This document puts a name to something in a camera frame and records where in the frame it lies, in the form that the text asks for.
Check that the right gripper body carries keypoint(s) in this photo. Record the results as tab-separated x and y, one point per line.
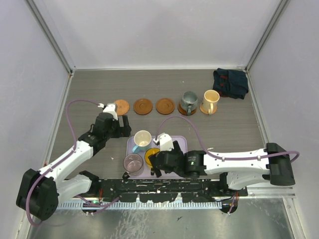
177	149

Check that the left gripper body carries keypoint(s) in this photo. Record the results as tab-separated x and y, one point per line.
116	131

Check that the woven rattan coaster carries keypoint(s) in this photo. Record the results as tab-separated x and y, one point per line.
122	107
206	112

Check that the brown wooden coaster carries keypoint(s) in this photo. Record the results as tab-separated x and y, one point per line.
165	106
183	112
143	106

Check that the yellow mug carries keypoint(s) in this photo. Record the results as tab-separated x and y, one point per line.
150	152

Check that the white and blue mug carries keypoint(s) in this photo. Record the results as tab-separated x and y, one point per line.
142	141

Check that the purple glass mug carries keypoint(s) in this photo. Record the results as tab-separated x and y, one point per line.
133	165

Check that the grey green mug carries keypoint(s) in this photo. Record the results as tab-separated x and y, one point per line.
189	102

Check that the cream mug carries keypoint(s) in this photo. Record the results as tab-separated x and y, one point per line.
210	100

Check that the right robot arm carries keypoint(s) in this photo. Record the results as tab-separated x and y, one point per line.
236	170

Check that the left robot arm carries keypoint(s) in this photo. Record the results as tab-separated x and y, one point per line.
41	191

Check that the dark blue folded cloth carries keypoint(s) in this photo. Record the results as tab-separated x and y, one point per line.
230	83

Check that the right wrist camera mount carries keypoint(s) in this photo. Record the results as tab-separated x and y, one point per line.
164	141

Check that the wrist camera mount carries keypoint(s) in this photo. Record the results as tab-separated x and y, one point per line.
110	108
164	141

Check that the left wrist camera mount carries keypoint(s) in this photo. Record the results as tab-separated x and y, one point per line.
110	108

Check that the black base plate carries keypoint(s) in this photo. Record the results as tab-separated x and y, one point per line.
159	191

